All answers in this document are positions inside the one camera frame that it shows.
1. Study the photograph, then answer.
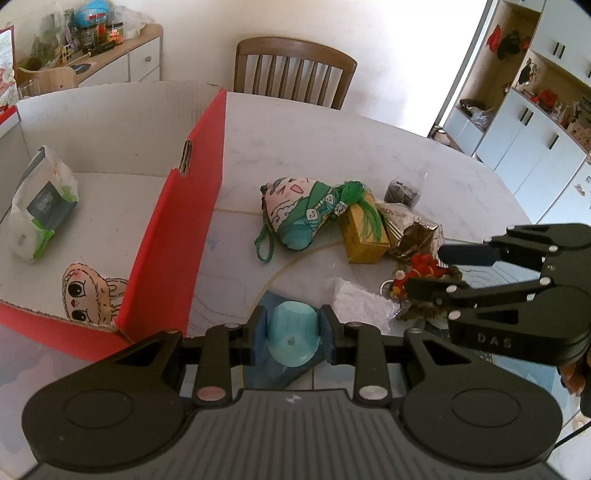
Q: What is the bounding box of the wooden slat-back chair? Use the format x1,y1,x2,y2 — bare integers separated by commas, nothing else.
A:
233,37,358,110

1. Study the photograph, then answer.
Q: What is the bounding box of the red cardboard box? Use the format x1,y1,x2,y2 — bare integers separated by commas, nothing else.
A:
0,80,228,363

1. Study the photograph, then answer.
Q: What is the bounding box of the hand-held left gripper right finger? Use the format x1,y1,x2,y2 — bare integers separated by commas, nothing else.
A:
320,305,462,408

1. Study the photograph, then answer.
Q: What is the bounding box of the blue globe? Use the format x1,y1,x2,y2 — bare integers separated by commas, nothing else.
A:
76,0,112,28

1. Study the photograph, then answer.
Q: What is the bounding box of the crumpled clear plastic bag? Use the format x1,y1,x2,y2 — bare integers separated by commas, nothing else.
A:
111,6,155,40

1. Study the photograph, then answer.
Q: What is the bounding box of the small white packet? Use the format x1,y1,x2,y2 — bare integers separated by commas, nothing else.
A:
329,276,400,334

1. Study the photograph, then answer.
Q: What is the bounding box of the silver foil packet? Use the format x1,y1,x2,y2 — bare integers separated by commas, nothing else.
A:
376,203,445,264

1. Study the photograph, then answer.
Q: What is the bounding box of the blue cloth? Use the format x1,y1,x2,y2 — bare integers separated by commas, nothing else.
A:
249,291,325,391

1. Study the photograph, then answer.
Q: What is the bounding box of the pale blue wall cabinet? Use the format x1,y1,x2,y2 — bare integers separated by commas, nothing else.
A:
441,0,591,223

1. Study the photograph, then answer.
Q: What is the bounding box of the white and green bag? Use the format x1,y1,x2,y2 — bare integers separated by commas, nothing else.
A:
9,145,79,265

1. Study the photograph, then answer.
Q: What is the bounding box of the yellow carton box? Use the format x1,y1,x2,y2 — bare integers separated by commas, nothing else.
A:
339,196,391,265

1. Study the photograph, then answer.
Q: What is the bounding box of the red and yellow ornament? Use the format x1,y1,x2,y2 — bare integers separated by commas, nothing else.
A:
381,253,462,322

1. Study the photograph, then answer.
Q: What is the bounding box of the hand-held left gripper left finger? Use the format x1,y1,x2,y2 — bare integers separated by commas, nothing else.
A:
108,307,271,408

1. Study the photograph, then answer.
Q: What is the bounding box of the white sideboard with wooden top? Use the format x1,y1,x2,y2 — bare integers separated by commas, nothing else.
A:
74,24,164,88

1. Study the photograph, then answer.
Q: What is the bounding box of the light blue plastic cup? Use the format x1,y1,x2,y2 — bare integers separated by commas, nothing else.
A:
268,301,320,368

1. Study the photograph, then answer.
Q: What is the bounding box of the red and white carton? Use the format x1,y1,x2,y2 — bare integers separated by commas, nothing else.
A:
0,25,21,139

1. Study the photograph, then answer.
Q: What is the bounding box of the small light wooden chair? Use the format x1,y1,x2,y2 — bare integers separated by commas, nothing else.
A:
16,65,79,100

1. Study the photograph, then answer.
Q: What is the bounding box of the black hanging cloth item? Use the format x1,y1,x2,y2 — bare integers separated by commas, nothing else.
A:
496,31,523,61

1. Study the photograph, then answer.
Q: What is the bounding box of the dark packet in clear wrap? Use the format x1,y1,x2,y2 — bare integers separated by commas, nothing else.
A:
384,171,430,208

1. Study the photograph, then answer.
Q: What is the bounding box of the green cartoon plush pouch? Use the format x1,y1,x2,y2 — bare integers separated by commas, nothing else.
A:
255,176,384,265

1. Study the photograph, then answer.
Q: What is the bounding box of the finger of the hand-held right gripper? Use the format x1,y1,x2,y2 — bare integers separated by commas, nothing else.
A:
404,275,562,320
438,223,591,285

